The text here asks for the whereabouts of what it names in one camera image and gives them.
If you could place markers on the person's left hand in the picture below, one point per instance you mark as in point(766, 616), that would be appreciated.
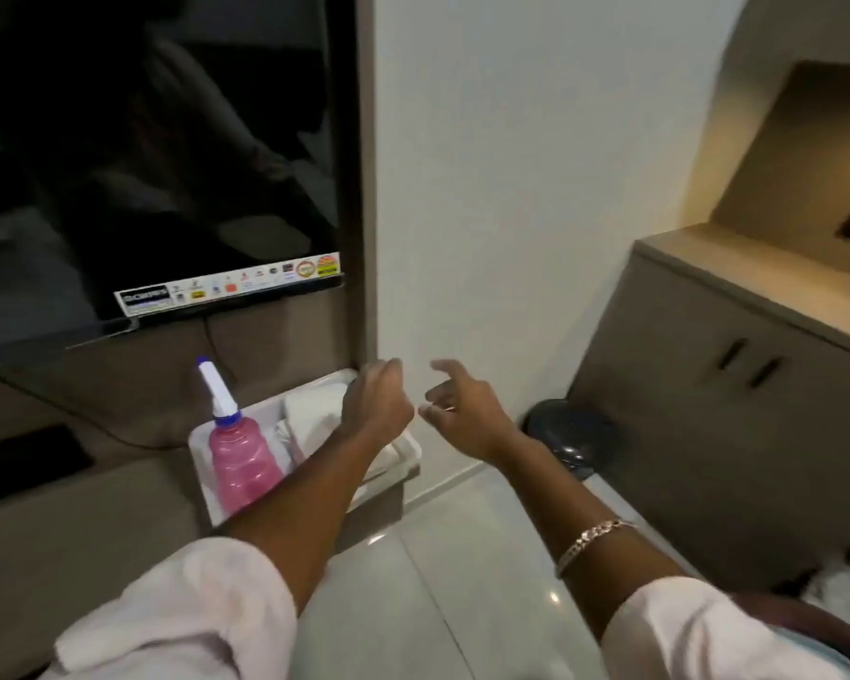
point(377, 407)

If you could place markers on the person's right hand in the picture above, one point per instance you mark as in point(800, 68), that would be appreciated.
point(474, 421)

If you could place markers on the person's left fingers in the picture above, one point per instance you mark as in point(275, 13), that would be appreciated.
point(386, 369)

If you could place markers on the person's right thumb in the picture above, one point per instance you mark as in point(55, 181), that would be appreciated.
point(450, 370)

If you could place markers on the person's left forearm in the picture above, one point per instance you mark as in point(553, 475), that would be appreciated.
point(304, 499)

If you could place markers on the person's right forearm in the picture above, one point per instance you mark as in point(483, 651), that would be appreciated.
point(581, 531)

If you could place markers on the white folded cloth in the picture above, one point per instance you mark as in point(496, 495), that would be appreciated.
point(315, 417)

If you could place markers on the black round waste bin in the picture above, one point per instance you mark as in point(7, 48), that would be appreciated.
point(574, 435)

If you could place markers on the pink spray bottle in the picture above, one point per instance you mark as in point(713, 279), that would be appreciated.
point(239, 460)

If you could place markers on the white sticker strip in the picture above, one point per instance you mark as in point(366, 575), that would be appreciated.
point(230, 284)

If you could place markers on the white plastic tray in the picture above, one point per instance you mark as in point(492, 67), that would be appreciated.
point(205, 460)

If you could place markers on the beige cabinet with doors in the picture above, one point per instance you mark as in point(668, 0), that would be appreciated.
point(722, 417)

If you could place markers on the person's left white sleeve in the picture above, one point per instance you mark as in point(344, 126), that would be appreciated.
point(184, 616)

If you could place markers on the person's white sleeve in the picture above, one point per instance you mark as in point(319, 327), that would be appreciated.
point(184, 616)
point(694, 637)

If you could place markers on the black flat television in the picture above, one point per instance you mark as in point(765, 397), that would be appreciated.
point(149, 148)

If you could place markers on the beige television console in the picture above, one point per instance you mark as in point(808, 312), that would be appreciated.
point(78, 545)

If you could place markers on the person's right white sleeve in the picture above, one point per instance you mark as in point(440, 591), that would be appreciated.
point(694, 637)

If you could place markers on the black flat set-top box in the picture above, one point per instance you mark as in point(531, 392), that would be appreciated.
point(25, 463)

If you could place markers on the white crumpled cloth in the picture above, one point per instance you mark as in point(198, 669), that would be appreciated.
point(846, 584)

